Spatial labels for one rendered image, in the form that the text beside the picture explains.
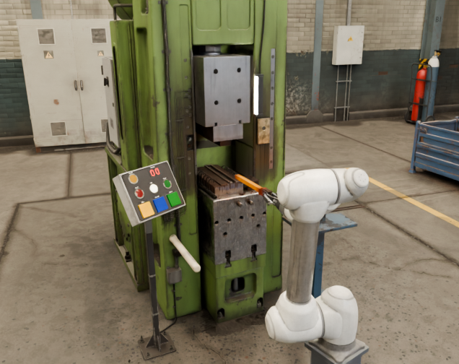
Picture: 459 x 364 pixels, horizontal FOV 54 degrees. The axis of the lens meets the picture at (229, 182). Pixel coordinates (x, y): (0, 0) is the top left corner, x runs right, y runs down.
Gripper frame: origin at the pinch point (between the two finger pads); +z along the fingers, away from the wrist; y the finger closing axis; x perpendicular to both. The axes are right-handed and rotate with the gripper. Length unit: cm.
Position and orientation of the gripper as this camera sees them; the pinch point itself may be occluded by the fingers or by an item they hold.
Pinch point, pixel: (266, 193)
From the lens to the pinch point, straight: 246.7
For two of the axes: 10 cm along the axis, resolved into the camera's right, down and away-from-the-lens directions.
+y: 9.1, -1.4, 3.9
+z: -4.1, -3.0, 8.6
